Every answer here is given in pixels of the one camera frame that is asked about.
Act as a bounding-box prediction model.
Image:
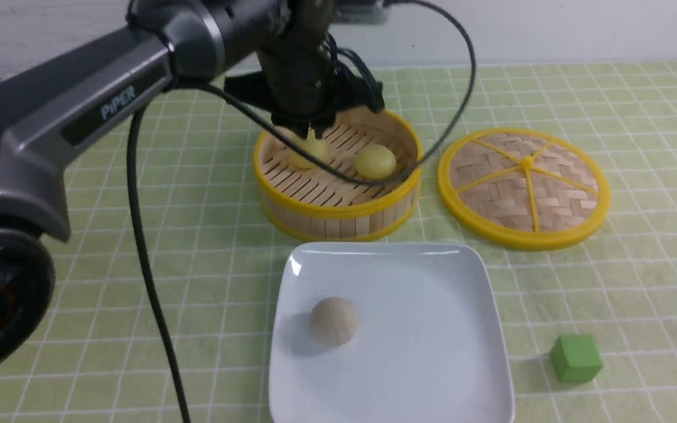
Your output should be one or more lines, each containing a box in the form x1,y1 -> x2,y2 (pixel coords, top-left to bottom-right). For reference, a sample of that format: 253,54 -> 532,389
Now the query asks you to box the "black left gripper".
224,1 -> 386,139

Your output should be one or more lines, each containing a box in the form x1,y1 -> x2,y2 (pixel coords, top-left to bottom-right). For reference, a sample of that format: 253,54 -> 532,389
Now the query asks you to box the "yellow steamed bun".
354,143 -> 397,180
287,130 -> 330,170

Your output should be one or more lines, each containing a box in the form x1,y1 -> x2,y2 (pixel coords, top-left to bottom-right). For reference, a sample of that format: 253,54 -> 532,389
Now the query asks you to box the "white steamed bun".
310,297 -> 360,347

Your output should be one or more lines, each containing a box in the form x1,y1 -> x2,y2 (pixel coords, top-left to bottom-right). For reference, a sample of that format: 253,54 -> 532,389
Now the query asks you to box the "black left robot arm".
0,1 -> 389,364

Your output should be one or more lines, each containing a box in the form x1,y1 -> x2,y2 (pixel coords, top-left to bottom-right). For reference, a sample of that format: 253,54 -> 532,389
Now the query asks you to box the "white square plate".
269,241 -> 515,422

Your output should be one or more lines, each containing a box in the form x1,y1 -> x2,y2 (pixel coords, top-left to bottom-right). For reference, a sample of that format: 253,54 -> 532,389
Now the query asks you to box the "bamboo steamer basket yellow rim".
253,108 -> 423,241

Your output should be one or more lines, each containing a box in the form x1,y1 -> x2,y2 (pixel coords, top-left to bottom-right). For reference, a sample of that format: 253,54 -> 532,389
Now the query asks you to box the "woven bamboo steamer lid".
437,127 -> 612,251

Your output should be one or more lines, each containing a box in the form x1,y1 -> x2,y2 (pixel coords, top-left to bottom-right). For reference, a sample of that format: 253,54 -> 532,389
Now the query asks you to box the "green cube block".
549,334 -> 604,384

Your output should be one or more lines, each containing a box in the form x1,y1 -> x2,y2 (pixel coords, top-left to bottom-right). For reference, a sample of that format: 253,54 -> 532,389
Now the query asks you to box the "green checkered tablecloth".
0,62 -> 677,422

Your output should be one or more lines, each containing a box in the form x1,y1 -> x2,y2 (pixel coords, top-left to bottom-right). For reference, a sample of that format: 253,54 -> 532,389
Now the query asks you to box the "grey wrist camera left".
331,0 -> 390,26

